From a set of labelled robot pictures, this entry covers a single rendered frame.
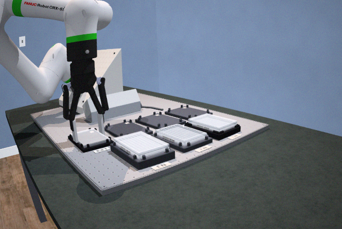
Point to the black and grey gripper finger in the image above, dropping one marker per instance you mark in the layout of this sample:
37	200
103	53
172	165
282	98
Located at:
100	108
71	116

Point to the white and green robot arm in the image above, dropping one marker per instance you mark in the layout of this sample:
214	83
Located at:
82	19

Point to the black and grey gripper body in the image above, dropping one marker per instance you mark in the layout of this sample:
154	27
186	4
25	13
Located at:
82	72

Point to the white button panel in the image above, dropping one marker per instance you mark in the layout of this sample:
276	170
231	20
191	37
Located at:
120	103

